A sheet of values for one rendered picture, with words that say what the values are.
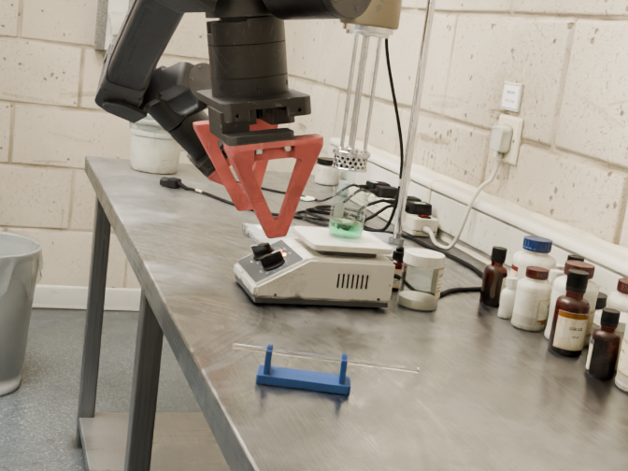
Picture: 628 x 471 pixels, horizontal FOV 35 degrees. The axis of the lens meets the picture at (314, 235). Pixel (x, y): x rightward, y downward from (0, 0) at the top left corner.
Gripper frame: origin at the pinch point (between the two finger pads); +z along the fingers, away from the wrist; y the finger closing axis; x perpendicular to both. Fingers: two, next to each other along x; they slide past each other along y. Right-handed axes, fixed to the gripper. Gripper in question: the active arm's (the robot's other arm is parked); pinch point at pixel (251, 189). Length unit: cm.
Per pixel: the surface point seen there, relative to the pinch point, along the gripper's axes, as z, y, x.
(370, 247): 14.2, -12.1, -5.8
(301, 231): 8.3, -4.3, -0.8
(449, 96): 34, 54, -45
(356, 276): 15.4, -13.0, -1.6
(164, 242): 2.9, 21.8, 15.8
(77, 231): 38, 229, 50
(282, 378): 3.4, -42.7, 13.0
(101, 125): 16, 229, 15
